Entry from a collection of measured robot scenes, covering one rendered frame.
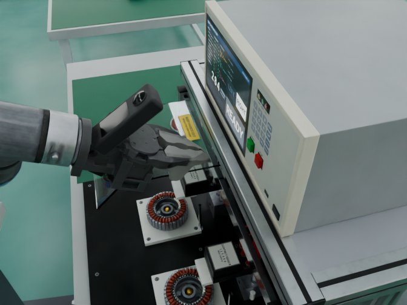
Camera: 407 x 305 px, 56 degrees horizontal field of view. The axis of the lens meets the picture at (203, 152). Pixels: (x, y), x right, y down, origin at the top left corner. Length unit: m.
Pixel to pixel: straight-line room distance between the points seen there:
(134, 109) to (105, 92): 1.07
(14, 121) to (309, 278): 0.45
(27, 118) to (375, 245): 0.53
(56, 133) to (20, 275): 1.54
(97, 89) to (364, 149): 1.25
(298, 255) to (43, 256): 1.60
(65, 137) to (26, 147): 0.05
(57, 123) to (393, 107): 0.44
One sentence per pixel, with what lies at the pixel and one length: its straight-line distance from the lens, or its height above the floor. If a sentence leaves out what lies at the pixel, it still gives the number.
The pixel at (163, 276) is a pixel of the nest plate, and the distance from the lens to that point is 0.96.
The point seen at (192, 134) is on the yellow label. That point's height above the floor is 1.07.
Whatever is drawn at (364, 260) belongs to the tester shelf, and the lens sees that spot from 0.63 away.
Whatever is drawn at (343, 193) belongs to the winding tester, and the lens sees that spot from 0.60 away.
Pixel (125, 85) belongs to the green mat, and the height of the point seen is 0.75.
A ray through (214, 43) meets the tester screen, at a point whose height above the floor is 1.26.
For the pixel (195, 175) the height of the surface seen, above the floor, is 0.92.
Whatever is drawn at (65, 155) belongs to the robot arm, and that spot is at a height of 1.26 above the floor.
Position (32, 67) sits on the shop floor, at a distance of 3.50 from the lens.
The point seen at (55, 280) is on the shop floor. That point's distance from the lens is 1.96.
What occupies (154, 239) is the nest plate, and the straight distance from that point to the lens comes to 1.02.
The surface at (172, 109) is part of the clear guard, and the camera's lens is 0.93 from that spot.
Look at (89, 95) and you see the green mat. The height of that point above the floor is 0.75.
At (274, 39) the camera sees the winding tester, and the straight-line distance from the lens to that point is 0.68.
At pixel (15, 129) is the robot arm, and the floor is 1.31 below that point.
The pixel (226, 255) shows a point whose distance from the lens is 0.82.
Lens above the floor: 1.61
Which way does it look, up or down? 43 degrees down
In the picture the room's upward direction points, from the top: straight up
